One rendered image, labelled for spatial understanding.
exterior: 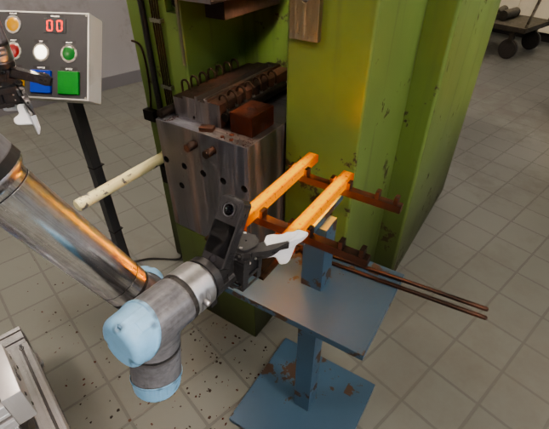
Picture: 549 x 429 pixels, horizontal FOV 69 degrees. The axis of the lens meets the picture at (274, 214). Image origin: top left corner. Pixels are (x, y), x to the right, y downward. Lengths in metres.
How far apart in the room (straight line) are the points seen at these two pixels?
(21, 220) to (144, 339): 0.21
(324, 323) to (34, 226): 0.69
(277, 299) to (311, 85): 0.62
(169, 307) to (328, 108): 0.84
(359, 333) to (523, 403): 1.00
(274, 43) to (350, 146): 0.62
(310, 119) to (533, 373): 1.35
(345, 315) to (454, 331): 1.01
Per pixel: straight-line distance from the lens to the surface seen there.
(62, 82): 1.57
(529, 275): 2.42
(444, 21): 1.53
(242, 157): 1.22
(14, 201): 0.58
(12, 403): 0.95
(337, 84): 1.20
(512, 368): 1.98
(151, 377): 0.63
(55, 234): 0.60
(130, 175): 1.69
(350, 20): 1.15
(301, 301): 1.07
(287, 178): 1.01
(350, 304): 1.08
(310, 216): 0.89
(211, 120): 1.33
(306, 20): 1.18
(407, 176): 1.75
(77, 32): 1.58
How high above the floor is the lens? 1.48
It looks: 38 degrees down
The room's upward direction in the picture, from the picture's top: straight up
